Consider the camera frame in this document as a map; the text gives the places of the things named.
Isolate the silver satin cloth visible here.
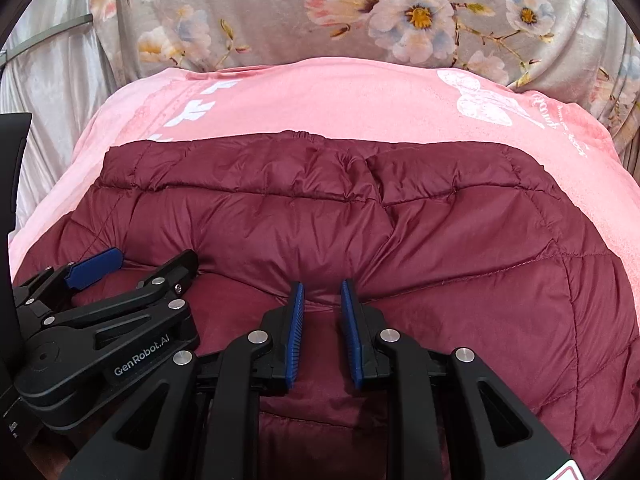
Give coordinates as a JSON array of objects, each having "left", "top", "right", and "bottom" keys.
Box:
[{"left": 0, "top": 0, "right": 124, "bottom": 241}]

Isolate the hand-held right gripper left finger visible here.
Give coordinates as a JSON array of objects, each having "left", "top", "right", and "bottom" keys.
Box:
[{"left": 65, "top": 281, "right": 305, "bottom": 480}]

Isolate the pink printed blanket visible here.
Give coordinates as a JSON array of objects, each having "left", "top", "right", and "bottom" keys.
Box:
[{"left": 9, "top": 57, "right": 639, "bottom": 322}]

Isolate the maroon puffer jacket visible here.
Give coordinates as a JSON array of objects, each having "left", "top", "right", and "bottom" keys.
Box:
[{"left": 12, "top": 130, "right": 640, "bottom": 480}]

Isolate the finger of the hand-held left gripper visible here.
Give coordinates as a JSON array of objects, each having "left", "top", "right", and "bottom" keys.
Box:
[
  {"left": 42, "top": 249, "right": 200, "bottom": 358},
  {"left": 12, "top": 248, "right": 125, "bottom": 312}
]

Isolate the grey strap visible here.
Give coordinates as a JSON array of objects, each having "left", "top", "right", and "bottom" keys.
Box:
[{"left": 0, "top": 13, "right": 94, "bottom": 62}]

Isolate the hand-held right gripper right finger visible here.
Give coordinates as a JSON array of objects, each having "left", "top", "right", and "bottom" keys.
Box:
[{"left": 340, "top": 279, "right": 577, "bottom": 480}]

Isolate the grey floral bed sheet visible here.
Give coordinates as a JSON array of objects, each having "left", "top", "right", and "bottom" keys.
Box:
[{"left": 92, "top": 0, "right": 640, "bottom": 161}]

